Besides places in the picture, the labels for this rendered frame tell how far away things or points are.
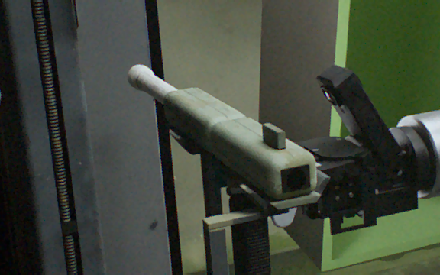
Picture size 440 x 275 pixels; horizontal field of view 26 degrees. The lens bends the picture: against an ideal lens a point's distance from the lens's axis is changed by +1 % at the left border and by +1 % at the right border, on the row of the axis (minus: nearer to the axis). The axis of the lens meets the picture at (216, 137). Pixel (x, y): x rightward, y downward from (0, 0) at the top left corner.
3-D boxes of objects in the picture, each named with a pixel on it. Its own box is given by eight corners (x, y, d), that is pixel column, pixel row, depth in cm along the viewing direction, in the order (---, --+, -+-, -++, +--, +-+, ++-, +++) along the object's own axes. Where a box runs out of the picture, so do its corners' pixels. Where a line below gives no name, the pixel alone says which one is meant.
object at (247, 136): (331, 370, 89) (318, 134, 83) (284, 383, 88) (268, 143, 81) (169, 208, 133) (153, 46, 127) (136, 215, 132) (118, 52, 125)
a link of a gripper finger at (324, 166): (296, 192, 91) (370, 172, 96) (296, 177, 91) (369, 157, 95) (270, 180, 95) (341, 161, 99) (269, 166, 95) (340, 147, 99)
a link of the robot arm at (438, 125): (473, 120, 98) (421, 101, 107) (431, 128, 96) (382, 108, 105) (473, 202, 101) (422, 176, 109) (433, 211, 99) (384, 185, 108)
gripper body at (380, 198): (326, 237, 96) (431, 214, 100) (322, 156, 94) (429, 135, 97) (294, 213, 103) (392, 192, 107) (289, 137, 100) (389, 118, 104)
